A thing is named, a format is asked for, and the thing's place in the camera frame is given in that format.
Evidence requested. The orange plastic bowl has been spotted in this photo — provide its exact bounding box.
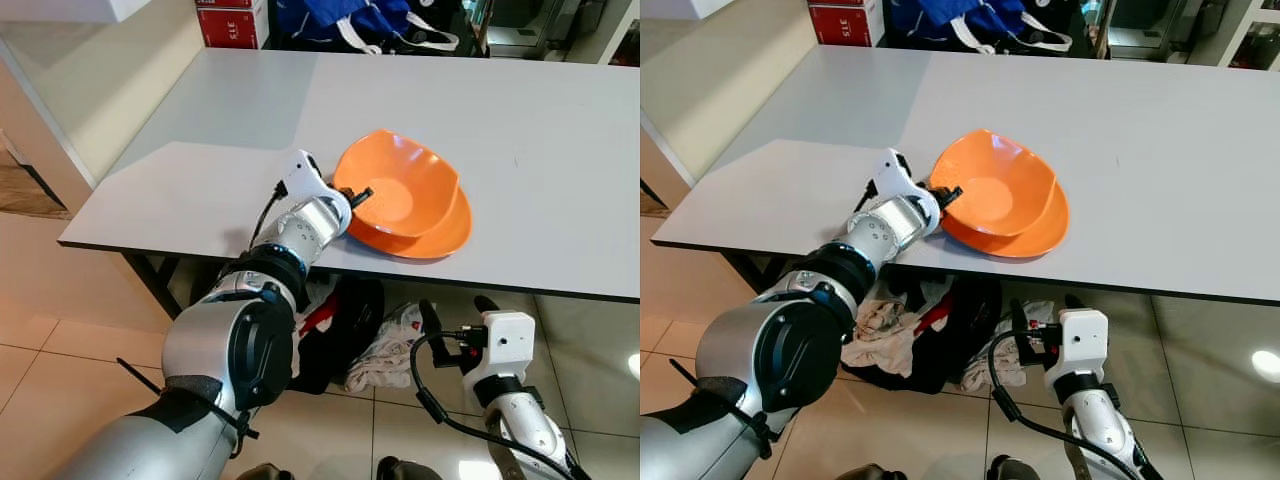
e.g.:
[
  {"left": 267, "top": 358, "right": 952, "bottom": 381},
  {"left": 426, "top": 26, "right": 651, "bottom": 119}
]
[
  {"left": 333, "top": 130, "right": 473, "bottom": 261},
  {"left": 928, "top": 128, "right": 1071, "bottom": 259}
]

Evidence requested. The crumpled white cloth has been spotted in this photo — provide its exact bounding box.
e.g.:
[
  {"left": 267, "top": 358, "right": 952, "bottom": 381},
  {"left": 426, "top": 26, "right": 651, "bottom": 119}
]
[
  {"left": 345, "top": 300, "right": 437, "bottom": 396},
  {"left": 840, "top": 295, "right": 917, "bottom": 377},
  {"left": 298, "top": 280, "right": 337, "bottom": 315},
  {"left": 960, "top": 300, "right": 1056, "bottom": 396}
]

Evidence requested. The black and red bag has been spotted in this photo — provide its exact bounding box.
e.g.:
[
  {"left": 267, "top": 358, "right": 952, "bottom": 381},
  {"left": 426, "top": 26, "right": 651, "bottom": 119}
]
[
  {"left": 293, "top": 275, "right": 387, "bottom": 397},
  {"left": 868, "top": 270, "right": 1003, "bottom": 397}
]

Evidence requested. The black metal table leg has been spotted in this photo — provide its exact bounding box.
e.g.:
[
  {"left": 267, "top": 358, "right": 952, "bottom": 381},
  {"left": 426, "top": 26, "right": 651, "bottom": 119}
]
[
  {"left": 720, "top": 250, "right": 793, "bottom": 298},
  {"left": 120, "top": 250, "right": 193, "bottom": 321}
]

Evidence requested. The red cardboard box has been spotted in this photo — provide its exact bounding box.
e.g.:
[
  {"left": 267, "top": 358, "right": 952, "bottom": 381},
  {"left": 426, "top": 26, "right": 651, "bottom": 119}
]
[
  {"left": 196, "top": 0, "right": 269, "bottom": 49},
  {"left": 808, "top": 0, "right": 886, "bottom": 48}
]

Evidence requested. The dark glass cabinet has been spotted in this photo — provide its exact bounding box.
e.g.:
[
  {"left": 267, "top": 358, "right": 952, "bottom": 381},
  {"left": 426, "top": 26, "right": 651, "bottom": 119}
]
[
  {"left": 1100, "top": 0, "right": 1280, "bottom": 71},
  {"left": 485, "top": 0, "right": 641, "bottom": 67}
]

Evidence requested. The white counter column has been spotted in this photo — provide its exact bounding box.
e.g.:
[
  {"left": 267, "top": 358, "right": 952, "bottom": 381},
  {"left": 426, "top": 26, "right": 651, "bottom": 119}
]
[
  {"left": 0, "top": 0, "right": 206, "bottom": 216},
  {"left": 640, "top": 0, "right": 816, "bottom": 211}
]

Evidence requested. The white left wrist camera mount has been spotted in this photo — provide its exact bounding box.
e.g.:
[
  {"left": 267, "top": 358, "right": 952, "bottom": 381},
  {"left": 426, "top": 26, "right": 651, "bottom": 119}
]
[
  {"left": 865, "top": 148, "right": 942, "bottom": 216},
  {"left": 278, "top": 150, "right": 353, "bottom": 216}
]

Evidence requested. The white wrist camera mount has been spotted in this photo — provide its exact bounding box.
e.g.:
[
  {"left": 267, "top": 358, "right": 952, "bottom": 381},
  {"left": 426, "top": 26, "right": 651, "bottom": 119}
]
[
  {"left": 1045, "top": 308, "right": 1109, "bottom": 376},
  {"left": 462, "top": 311, "right": 536, "bottom": 379},
  {"left": 865, "top": 148, "right": 942, "bottom": 216},
  {"left": 278, "top": 150, "right": 353, "bottom": 216}
]

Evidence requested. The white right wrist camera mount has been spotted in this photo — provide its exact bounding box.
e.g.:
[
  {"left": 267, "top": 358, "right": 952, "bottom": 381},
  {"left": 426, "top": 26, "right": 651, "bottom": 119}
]
[
  {"left": 462, "top": 311, "right": 536, "bottom": 379},
  {"left": 1045, "top": 308, "right": 1109, "bottom": 376}
]

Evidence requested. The blue bag with white straps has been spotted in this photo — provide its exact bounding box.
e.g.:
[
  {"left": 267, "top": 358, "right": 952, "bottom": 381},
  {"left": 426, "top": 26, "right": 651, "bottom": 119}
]
[
  {"left": 270, "top": 0, "right": 461, "bottom": 54},
  {"left": 885, "top": 0, "right": 1073, "bottom": 54}
]

